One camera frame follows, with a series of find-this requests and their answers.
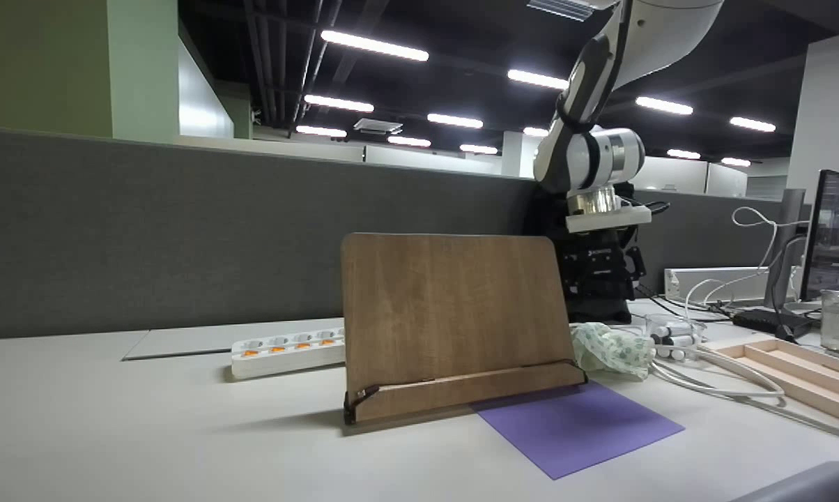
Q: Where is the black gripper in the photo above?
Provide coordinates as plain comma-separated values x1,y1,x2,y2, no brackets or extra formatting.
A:
554,224,650,324

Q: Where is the clear plastic bag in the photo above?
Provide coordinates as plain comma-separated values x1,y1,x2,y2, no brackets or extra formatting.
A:
569,321,658,381

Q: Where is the wooden book stand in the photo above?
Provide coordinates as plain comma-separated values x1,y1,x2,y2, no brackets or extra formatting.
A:
339,229,590,433

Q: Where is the computer monitor with stand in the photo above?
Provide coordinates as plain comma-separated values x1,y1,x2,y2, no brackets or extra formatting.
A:
731,167,839,345

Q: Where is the white rectangular box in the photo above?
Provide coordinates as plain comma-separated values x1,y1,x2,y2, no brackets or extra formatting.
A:
660,264,771,306

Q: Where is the purple paper sheet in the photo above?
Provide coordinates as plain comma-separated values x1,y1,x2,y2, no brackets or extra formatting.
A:
474,380,689,482

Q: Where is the ceiling air vent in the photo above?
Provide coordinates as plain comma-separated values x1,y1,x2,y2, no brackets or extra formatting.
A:
523,0,617,24

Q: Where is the white power strip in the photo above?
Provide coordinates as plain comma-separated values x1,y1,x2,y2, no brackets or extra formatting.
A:
228,324,348,381

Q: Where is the gray partition panel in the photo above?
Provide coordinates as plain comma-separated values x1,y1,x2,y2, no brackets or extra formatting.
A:
0,125,810,342

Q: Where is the thick white cable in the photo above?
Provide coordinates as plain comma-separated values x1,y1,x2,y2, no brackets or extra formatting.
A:
650,342,789,412

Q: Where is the white hanging cable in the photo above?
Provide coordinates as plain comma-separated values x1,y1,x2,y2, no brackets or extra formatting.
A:
682,203,809,310

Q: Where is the light wooden frame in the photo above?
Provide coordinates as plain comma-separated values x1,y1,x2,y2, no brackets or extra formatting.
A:
715,337,839,433

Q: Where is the gray power strip cable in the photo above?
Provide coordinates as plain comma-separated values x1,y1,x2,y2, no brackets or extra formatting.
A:
120,345,235,366

